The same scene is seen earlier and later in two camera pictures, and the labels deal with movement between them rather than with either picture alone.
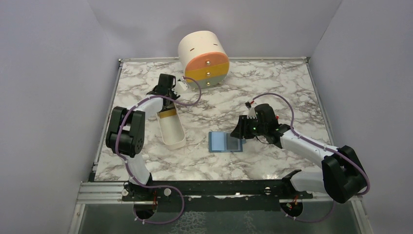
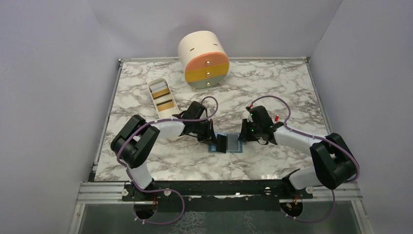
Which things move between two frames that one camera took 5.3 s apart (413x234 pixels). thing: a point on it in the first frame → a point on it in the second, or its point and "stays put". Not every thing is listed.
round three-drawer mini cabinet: [203, 58] stays put
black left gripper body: [172, 93] → [202, 130]
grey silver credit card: [233, 143] stays put
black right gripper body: [255, 128] stays put
